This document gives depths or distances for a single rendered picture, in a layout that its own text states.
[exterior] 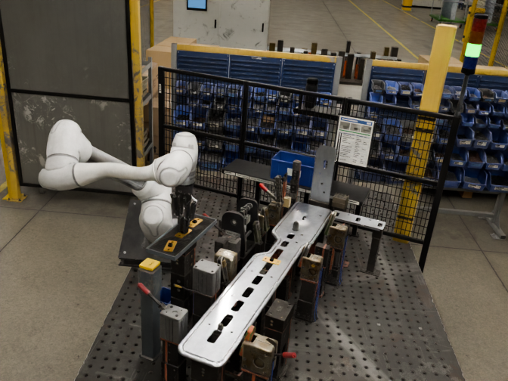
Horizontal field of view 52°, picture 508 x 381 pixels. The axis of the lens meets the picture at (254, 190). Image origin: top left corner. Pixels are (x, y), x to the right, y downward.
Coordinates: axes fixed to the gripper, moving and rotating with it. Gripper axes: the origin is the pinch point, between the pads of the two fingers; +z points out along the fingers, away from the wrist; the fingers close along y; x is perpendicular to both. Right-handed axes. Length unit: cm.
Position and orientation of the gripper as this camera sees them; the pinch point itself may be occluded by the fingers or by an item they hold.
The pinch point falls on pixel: (183, 224)
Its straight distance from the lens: 226.7
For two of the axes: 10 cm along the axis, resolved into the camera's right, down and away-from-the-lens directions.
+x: 4.6, -3.4, 8.2
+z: -0.7, 9.0, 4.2
